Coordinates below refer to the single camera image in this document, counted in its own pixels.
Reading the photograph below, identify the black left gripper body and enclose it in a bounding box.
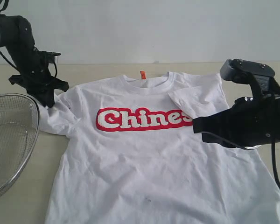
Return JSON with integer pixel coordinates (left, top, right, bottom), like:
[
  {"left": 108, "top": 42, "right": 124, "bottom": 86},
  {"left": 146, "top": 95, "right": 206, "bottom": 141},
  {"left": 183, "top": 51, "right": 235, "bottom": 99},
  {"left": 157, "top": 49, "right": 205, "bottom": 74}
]
[{"left": 8, "top": 50, "right": 57, "bottom": 93}]

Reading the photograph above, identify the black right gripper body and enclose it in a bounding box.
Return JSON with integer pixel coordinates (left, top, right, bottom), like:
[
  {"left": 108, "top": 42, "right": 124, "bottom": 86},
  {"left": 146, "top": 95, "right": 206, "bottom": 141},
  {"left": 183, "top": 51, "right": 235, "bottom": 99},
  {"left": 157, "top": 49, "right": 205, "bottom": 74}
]
[{"left": 228, "top": 97, "right": 280, "bottom": 147}]

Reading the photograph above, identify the white t-shirt with red logo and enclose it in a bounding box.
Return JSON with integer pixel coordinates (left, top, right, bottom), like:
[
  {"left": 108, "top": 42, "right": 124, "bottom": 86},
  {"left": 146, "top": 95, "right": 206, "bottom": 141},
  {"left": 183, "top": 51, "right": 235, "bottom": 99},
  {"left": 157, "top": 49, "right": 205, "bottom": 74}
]
[{"left": 40, "top": 72, "right": 280, "bottom": 224}]

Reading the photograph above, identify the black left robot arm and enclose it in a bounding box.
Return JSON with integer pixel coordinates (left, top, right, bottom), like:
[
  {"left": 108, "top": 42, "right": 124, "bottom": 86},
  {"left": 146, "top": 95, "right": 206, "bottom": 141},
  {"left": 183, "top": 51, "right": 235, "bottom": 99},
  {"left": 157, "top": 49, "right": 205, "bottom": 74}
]
[{"left": 0, "top": 16, "right": 69, "bottom": 108}]

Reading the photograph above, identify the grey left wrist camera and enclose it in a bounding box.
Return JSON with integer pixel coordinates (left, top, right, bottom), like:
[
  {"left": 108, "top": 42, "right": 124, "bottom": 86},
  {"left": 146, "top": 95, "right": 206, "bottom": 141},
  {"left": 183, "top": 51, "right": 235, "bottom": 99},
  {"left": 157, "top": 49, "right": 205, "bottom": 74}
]
[{"left": 43, "top": 51, "right": 61, "bottom": 64}]

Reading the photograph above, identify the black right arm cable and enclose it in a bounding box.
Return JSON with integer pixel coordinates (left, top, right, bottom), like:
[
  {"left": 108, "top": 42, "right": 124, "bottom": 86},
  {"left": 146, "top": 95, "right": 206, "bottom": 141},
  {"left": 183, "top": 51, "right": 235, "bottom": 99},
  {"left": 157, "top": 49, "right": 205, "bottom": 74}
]
[{"left": 269, "top": 135, "right": 280, "bottom": 198}]

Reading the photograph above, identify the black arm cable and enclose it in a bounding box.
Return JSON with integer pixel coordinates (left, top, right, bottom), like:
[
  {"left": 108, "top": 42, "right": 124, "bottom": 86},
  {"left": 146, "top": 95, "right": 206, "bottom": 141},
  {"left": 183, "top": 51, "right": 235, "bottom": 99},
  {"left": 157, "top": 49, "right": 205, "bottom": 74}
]
[
  {"left": 269, "top": 135, "right": 280, "bottom": 198},
  {"left": 0, "top": 0, "right": 59, "bottom": 80}
]

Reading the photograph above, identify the round wire mesh basket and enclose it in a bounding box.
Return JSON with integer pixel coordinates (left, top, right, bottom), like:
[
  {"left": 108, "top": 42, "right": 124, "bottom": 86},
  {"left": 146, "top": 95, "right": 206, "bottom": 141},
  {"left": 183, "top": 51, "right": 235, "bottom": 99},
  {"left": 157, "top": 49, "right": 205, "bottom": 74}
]
[{"left": 0, "top": 94, "right": 40, "bottom": 197}]

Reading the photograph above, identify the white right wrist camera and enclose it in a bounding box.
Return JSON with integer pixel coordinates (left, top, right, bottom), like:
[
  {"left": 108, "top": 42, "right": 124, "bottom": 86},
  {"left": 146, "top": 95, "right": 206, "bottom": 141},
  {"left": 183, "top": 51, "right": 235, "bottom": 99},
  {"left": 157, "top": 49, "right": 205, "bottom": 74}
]
[{"left": 220, "top": 59, "right": 280, "bottom": 100}]

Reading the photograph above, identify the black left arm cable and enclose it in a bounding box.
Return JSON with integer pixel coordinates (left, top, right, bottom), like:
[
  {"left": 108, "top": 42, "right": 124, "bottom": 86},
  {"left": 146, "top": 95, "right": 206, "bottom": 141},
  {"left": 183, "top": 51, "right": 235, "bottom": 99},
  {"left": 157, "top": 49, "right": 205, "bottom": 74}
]
[{"left": 0, "top": 0, "right": 59, "bottom": 80}]

